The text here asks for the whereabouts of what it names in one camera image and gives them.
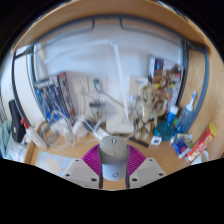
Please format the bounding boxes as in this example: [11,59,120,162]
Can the white wall socket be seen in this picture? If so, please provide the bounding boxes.
[88,75,109,94]
[73,77,90,96]

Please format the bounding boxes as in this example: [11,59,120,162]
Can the clear blue pump bottle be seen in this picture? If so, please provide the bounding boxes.
[174,90,198,134]

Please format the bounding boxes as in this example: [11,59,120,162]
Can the wooden tree figure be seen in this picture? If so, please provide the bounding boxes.
[133,83,161,141]

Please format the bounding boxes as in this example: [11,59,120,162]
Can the blue tissue pack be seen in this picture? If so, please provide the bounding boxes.
[170,133,194,159]

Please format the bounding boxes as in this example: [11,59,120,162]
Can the white pump bottle red cap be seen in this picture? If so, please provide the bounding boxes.
[20,117,48,150]

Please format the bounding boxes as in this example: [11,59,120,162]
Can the white power adapter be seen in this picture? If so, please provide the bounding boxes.
[71,118,89,139]

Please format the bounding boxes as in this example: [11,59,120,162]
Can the light checked bedding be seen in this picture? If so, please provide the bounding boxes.
[0,119,28,159]

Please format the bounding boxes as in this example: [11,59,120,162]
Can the robot model kit box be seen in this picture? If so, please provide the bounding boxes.
[33,71,76,124]

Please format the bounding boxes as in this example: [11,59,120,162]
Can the black cable green plug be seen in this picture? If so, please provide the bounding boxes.
[93,78,129,111]

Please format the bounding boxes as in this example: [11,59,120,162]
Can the colourful printed boxes stack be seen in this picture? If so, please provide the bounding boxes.
[148,54,184,116]

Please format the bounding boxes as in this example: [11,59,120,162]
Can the red chips can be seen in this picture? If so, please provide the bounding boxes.
[185,121,218,164]

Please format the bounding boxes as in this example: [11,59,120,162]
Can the small white square clock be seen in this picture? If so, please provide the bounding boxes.
[150,134,163,146]

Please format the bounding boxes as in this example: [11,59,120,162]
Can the white wall note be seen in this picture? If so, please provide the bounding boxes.
[128,75,149,96]

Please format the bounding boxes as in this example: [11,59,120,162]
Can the black ruler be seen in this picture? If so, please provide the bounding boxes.
[125,134,150,148]

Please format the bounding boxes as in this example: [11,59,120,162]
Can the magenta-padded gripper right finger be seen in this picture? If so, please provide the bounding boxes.
[125,143,167,190]

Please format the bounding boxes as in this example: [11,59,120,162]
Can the teal round dish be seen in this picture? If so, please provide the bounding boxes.
[153,120,175,142]

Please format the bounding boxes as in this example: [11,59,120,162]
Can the clear glass jar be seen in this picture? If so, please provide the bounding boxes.
[88,101,107,126]

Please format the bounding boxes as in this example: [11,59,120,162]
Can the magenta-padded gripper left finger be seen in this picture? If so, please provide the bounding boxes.
[61,143,104,190]

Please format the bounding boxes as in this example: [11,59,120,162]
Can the grey computer mouse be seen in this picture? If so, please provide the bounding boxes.
[98,135,131,183]

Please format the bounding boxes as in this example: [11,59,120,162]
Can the white power strip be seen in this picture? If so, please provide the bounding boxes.
[89,128,109,141]

